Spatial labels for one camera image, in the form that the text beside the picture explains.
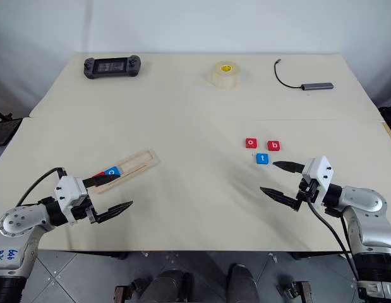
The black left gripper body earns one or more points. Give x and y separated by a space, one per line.
87 214

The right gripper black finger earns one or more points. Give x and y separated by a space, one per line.
288 166
279 195

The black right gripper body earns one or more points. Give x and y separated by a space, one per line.
305 191

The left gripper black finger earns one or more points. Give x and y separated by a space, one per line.
100 180
114 211

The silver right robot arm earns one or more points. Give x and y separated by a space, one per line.
367 205

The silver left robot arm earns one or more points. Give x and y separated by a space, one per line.
15 224

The red letter tile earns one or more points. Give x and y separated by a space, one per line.
98 174

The blue letter tile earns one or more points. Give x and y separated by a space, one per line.
112 171

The red tile letter b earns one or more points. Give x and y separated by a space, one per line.
274 146

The blue tile letter t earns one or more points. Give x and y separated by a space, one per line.
262 158

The red tile letter o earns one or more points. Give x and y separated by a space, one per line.
251 143

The wooden letter tray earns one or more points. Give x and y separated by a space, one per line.
141 161

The dark rounded shape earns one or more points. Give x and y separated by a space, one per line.
241 282
165 285

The clear packing tape roll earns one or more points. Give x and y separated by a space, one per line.
226 75

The black stand base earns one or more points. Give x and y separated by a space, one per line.
2 129

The dark equipment beside table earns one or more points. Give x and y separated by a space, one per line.
389 115

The black handheld game console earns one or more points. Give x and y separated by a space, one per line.
112 66

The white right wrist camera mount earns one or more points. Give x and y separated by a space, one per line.
318 167

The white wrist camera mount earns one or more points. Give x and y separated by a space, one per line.
69 190
318 167

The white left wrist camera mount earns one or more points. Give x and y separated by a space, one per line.
69 190

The rusty metal floor bracket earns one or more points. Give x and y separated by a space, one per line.
127 290
294 288

